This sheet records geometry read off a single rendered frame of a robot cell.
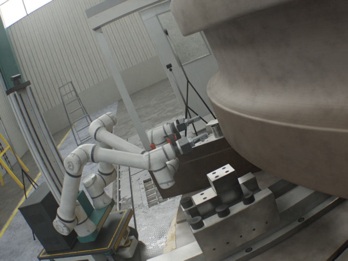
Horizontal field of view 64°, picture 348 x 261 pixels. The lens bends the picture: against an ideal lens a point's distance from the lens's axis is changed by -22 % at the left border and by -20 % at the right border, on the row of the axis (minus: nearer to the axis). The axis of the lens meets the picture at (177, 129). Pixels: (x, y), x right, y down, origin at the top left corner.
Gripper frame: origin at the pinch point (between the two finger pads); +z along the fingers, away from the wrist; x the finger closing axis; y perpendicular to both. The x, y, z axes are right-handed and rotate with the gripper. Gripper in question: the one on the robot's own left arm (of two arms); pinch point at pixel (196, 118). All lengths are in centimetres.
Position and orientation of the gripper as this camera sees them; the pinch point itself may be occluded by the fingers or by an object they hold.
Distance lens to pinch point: 224.2
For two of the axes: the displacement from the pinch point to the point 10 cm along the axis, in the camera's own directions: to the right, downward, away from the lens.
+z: 9.2, -3.6, -1.4
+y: -3.9, -8.9, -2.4
